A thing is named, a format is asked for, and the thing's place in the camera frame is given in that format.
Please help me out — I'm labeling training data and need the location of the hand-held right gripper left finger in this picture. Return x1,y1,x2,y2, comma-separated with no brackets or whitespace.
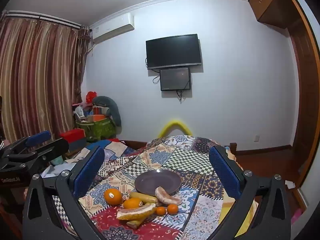
22,145,105,240

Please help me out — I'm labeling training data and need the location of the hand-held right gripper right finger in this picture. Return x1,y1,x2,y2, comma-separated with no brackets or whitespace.
209,145,292,240

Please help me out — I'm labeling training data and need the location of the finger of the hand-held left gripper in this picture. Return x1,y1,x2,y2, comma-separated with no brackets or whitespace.
4,130,52,155
15,138,70,167

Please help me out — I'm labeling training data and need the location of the orange with white sticker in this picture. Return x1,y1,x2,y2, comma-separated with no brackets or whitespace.
104,188,123,206

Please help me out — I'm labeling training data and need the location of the plain large orange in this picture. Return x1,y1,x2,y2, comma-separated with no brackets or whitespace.
123,197,144,210

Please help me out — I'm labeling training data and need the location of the pomelo piece with yellow rind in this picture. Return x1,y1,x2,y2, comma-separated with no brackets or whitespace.
116,203,156,221

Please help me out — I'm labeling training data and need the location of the yellow sugarcane piece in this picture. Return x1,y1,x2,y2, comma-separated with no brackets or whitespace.
126,216,147,229
129,191,158,204

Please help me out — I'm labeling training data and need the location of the peeled pink pomelo segment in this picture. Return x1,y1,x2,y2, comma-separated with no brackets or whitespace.
155,187,183,205

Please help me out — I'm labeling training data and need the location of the dark brown round plate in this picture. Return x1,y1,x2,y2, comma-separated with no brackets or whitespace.
134,169,182,197

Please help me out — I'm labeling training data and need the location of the red box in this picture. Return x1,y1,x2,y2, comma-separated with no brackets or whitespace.
60,128,87,143

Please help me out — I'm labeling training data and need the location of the colourful patchwork blanket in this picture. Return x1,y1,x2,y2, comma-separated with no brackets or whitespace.
41,135,259,240

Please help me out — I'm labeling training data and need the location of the orange box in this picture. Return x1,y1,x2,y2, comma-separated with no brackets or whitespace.
86,114,106,123

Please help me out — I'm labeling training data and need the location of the striped brown curtain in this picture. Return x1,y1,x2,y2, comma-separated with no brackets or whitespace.
0,17,87,144

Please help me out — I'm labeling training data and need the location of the brown patterned sheer curtain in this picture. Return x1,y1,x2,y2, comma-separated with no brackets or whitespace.
75,25,91,103

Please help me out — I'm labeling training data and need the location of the wooden wardrobe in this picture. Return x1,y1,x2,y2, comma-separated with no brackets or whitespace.
248,0,320,210

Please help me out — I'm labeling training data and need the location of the small black wall monitor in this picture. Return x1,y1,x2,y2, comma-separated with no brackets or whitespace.
159,67,192,91

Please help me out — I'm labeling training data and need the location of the curtain rail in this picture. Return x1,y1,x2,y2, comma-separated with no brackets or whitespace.
2,10,83,28

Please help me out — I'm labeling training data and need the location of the large black wall television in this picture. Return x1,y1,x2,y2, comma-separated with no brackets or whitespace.
146,34,202,70

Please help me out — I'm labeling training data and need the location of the white wall air conditioner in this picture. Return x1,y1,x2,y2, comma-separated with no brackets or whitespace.
89,12,135,44

